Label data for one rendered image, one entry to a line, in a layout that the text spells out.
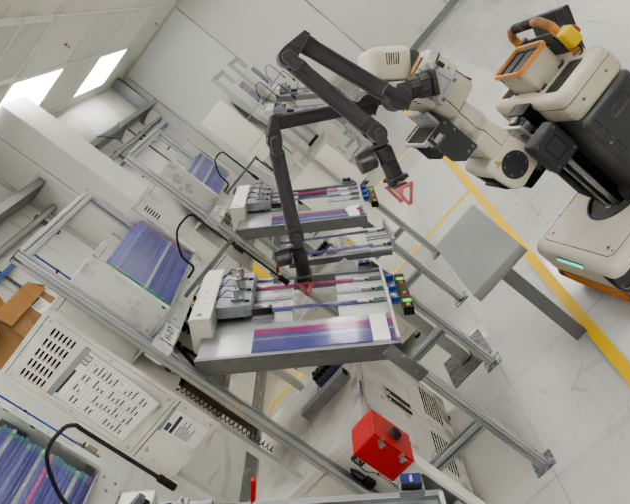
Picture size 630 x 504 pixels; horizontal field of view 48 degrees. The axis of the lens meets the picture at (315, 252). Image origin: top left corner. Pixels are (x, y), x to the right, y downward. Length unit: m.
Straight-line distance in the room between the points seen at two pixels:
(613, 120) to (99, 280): 1.84
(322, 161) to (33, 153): 2.88
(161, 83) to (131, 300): 8.12
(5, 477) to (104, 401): 1.00
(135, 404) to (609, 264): 1.74
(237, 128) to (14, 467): 5.90
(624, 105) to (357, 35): 7.82
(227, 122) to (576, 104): 5.13
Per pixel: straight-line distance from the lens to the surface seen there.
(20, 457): 1.70
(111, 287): 2.51
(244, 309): 2.70
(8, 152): 6.06
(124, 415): 2.61
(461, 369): 3.52
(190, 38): 10.36
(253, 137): 7.27
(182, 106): 10.48
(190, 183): 3.85
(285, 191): 2.72
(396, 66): 2.49
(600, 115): 2.60
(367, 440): 2.08
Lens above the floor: 1.67
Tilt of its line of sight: 13 degrees down
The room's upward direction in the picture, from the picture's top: 53 degrees counter-clockwise
